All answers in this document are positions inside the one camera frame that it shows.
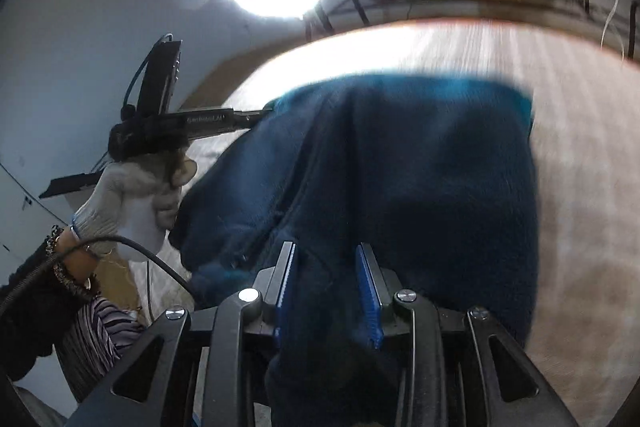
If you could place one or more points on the person's left forearm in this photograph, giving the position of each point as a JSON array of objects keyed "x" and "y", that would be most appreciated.
[{"x": 30, "y": 307}]

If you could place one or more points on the person's left hand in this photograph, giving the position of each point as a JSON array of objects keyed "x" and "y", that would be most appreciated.
[{"x": 125, "y": 197}]

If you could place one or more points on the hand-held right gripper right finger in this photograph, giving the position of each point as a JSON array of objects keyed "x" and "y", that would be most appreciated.
[{"x": 367, "y": 302}]

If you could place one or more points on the teal plaid fleece jacket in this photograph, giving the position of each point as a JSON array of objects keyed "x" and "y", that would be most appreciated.
[{"x": 410, "y": 182}]

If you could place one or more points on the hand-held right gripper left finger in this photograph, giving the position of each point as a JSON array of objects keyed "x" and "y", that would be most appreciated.
[{"x": 285, "y": 287}]

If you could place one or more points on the black metal clothes rack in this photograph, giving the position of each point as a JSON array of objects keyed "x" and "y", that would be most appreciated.
[{"x": 357, "y": 4}]

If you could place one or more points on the zebra striped garment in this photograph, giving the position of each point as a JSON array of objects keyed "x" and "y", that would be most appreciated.
[{"x": 95, "y": 342}]

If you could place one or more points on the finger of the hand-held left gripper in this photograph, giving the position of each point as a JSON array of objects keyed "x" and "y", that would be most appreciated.
[{"x": 252, "y": 116}]

